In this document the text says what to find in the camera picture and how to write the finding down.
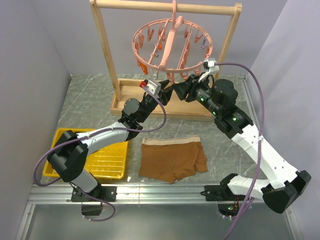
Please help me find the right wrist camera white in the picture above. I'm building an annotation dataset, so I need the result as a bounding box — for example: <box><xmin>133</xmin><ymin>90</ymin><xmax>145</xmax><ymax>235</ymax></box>
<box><xmin>198</xmin><ymin>58</ymin><xmax>220</xmax><ymax>83</ymax></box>

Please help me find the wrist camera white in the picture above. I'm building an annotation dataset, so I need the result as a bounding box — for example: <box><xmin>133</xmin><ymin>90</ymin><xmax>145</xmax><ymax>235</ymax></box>
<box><xmin>139</xmin><ymin>79</ymin><xmax>161</xmax><ymax>97</ymax></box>
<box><xmin>198</xmin><ymin>58</ymin><xmax>220</xmax><ymax>83</ymax></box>

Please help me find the brown underwear beige waistband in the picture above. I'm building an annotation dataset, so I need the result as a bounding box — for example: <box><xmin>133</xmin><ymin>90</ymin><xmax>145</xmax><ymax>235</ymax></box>
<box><xmin>138</xmin><ymin>135</ymin><xmax>208</xmax><ymax>184</ymax></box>

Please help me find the aluminium rail frame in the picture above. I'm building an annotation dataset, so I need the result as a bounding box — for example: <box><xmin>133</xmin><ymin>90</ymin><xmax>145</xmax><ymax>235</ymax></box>
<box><xmin>15</xmin><ymin>73</ymin><xmax>293</xmax><ymax>240</ymax></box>

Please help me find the yellow plastic tray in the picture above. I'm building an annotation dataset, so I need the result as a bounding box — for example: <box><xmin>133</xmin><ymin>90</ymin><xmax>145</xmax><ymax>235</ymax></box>
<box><xmin>42</xmin><ymin>128</ymin><xmax>129</xmax><ymax>180</ymax></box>

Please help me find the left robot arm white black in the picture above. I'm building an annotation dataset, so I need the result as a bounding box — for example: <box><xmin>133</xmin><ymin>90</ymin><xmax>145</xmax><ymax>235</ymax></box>
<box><xmin>47</xmin><ymin>80</ymin><xmax>173</xmax><ymax>201</ymax></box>

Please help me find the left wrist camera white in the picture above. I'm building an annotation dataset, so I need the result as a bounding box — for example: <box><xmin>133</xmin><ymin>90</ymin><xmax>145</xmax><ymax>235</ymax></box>
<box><xmin>139</xmin><ymin>79</ymin><xmax>161</xmax><ymax>97</ymax></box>

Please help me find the pink round clip hanger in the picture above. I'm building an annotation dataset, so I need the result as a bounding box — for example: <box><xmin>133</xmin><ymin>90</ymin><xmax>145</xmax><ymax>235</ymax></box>
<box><xmin>131</xmin><ymin>0</ymin><xmax>213</xmax><ymax>83</ymax></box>

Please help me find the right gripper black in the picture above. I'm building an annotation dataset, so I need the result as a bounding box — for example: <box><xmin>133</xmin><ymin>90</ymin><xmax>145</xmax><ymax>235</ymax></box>
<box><xmin>171</xmin><ymin>72</ymin><xmax>221</xmax><ymax>117</ymax></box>

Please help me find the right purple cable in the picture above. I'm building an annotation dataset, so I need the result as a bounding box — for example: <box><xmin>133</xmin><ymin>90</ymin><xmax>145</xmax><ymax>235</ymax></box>
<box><xmin>214</xmin><ymin>62</ymin><xmax>265</xmax><ymax>240</ymax></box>

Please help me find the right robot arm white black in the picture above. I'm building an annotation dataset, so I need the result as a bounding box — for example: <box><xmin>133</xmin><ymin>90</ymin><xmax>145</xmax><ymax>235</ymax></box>
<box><xmin>172</xmin><ymin>75</ymin><xmax>311</xmax><ymax>214</ymax></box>

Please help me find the wooden hanging rack frame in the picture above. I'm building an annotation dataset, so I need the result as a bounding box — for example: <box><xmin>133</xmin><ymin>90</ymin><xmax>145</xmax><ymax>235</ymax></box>
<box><xmin>89</xmin><ymin>0</ymin><xmax>243</xmax><ymax>122</ymax></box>

